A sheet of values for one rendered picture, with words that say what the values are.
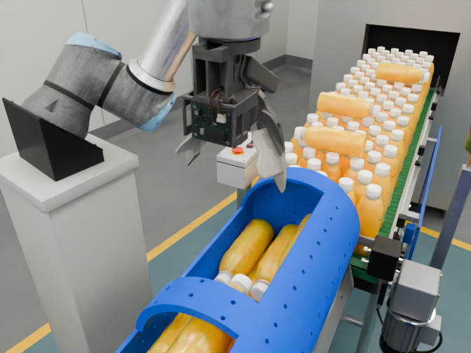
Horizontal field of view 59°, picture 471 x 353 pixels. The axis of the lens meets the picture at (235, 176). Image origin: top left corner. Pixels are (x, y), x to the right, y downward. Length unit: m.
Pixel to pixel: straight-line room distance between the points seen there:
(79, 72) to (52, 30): 2.29
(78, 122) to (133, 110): 0.15
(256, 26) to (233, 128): 0.11
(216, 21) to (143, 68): 0.79
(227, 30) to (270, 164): 0.17
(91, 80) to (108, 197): 0.35
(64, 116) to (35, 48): 2.27
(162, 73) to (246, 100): 0.75
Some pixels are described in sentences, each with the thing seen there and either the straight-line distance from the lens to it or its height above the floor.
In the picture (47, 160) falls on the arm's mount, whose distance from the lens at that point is 1.24.
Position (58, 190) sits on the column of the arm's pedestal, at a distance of 1.21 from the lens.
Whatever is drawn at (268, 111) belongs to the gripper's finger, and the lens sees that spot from 0.52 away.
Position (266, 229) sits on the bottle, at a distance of 1.02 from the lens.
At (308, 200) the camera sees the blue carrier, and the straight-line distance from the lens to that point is 1.00.
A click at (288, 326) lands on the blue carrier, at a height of 1.18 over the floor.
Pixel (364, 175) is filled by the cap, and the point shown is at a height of 1.11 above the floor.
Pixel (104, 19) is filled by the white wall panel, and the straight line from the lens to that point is 3.77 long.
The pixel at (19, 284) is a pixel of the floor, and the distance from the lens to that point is 2.66.
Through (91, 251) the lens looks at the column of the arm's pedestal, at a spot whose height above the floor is 0.85.
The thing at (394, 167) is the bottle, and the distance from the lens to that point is 1.39.
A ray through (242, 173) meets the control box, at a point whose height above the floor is 1.06.
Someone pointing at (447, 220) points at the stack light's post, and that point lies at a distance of 1.48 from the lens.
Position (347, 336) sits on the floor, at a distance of 2.22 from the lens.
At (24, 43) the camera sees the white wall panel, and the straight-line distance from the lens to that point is 3.44.
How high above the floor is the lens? 1.72
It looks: 32 degrees down
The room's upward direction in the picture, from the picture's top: straight up
